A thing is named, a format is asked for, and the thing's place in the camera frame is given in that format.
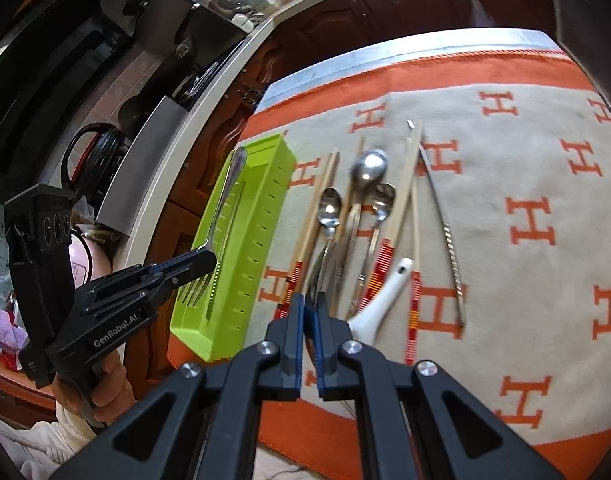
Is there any green plastic utensil tray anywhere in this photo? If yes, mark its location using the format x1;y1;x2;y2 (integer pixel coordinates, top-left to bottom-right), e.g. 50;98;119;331
169;135;297;362

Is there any white ceramic spoon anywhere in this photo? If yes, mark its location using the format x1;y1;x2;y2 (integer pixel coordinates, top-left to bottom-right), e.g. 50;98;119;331
345;257;415;350

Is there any steel serrated knife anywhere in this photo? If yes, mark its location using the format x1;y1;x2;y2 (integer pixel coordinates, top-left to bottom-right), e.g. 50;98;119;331
204;182;246;322

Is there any black utensil holder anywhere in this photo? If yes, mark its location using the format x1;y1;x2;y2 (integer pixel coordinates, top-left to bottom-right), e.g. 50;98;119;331
168;60;226;111

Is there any black kitchen appliance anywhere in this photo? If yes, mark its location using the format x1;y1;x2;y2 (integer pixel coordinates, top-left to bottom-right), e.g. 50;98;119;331
0;0;151;201

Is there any black kettle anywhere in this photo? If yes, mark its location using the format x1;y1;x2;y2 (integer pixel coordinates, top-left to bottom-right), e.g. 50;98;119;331
63;122;132;206

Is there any person's left hand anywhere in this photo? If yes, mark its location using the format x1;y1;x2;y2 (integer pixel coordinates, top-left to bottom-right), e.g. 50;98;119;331
53;349;137;423

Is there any steel fork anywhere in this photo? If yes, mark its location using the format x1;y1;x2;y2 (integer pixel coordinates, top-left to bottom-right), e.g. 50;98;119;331
178;146;249;308

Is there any person's left forearm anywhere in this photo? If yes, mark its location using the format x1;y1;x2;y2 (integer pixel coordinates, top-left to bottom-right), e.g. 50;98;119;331
13;404;114;480

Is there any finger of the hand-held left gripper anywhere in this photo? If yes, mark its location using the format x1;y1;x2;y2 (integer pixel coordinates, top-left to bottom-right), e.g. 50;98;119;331
84;251;219;322

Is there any pale pink appliance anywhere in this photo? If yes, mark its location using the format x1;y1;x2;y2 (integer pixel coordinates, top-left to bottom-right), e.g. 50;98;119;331
68;227;115;291

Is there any orange beige printed blanket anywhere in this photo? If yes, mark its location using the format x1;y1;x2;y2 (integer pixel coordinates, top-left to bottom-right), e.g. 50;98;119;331
168;30;611;480

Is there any purple cloth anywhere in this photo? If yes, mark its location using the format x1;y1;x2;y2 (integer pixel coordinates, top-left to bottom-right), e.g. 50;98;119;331
0;305;29;356

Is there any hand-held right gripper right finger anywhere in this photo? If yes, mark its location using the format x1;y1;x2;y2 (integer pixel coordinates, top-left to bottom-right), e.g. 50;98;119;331
314;293;566;480

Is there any large steel spoon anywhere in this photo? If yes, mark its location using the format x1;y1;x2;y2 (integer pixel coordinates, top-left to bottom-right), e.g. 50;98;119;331
341;149;389;266

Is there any wooden chopstick striped end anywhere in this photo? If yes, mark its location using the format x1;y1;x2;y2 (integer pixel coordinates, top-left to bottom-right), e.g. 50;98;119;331
363;120;425;311
370;136;415;281
404;177;422;366
333;136;366;246

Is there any stainless steel panel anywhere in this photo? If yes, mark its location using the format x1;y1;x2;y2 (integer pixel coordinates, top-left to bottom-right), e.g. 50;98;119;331
96;95;194;237

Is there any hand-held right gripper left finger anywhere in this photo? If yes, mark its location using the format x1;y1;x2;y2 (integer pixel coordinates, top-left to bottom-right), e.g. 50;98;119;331
50;293;306;480

